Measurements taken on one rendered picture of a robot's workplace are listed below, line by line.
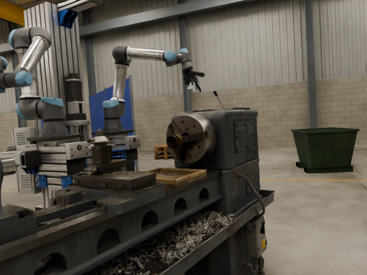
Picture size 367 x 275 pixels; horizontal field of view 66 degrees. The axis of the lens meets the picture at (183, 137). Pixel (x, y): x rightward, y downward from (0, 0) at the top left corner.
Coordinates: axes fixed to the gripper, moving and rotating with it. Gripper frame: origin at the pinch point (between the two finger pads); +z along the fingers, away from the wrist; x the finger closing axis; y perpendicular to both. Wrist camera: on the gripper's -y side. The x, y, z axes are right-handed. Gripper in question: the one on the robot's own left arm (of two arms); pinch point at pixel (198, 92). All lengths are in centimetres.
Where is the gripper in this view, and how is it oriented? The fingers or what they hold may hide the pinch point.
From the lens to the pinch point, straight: 223.6
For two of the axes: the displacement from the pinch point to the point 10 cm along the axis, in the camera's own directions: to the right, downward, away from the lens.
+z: 3.0, 9.5, 0.3
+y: -8.6, 2.6, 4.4
